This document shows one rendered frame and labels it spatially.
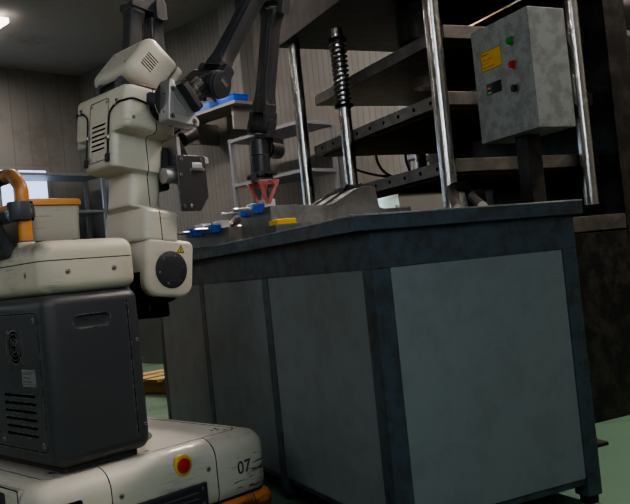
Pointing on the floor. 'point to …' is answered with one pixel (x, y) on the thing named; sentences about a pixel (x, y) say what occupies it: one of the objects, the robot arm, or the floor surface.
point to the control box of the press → (524, 89)
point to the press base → (610, 324)
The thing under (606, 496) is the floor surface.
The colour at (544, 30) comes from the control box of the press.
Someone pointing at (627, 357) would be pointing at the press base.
